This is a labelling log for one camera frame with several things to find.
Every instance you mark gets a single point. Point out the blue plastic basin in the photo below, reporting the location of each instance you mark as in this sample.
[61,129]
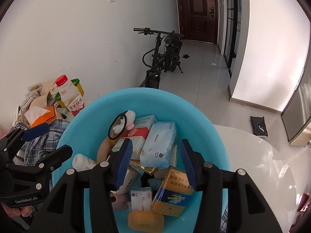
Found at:
[170,106]

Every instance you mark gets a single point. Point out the white plastic bottle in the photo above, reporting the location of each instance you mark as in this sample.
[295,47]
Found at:
[80,161]

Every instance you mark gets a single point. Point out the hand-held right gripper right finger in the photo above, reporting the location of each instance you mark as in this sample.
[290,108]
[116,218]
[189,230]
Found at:
[188,165]

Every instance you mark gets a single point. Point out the blue wet wipes pack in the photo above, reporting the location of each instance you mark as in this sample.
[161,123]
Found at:
[158,145]

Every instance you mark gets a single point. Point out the orange tissue box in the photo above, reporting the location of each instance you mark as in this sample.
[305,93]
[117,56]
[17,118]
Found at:
[43,117]

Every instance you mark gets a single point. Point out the white printed box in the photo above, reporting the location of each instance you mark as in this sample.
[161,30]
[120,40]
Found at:
[130,180]

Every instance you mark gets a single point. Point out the white pink plush toy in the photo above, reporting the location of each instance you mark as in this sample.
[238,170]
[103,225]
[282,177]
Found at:
[128,119]

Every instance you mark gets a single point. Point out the dark wooden door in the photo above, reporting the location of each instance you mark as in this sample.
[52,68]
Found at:
[196,9]

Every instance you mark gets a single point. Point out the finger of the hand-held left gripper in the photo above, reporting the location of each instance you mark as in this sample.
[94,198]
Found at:
[55,156]
[36,131]

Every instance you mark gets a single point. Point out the orange soap bar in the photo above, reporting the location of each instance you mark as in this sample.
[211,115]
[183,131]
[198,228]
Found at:
[145,220]

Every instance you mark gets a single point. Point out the black bag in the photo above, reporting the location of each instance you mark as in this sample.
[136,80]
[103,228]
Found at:
[258,126]

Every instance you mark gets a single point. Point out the blue plaid shirt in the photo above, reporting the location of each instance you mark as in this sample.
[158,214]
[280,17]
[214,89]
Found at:
[58,126]

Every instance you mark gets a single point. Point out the small white pad packet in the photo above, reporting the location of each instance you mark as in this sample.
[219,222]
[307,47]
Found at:
[141,197]

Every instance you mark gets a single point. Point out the red white cigarette box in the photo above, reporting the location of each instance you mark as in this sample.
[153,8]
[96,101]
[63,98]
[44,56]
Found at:
[136,132]

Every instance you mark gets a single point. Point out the round beige compact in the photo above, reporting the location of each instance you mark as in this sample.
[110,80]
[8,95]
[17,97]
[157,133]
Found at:
[104,150]

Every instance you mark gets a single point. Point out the beige bag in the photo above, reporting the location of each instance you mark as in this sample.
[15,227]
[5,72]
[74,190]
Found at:
[40,102]

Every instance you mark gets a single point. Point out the black framed glass door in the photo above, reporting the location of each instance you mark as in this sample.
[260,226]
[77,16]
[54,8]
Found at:
[229,29]

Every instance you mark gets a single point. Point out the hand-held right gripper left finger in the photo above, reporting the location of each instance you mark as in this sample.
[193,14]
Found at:
[124,165]

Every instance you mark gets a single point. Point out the pink case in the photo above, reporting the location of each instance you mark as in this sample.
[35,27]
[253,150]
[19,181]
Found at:
[121,202]

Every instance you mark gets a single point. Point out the person's left hand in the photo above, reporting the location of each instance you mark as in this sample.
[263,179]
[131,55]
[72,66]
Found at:
[19,211]

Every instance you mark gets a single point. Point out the small green white box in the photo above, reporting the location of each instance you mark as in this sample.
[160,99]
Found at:
[63,111]

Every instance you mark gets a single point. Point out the yellow cigarette box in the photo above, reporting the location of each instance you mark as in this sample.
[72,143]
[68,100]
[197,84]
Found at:
[170,199]

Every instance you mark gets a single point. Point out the black electric bike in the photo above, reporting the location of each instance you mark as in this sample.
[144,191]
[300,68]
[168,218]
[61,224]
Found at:
[167,53]

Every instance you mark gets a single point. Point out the red capped milk bottle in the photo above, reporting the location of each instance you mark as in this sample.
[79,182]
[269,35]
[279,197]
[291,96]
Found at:
[70,97]

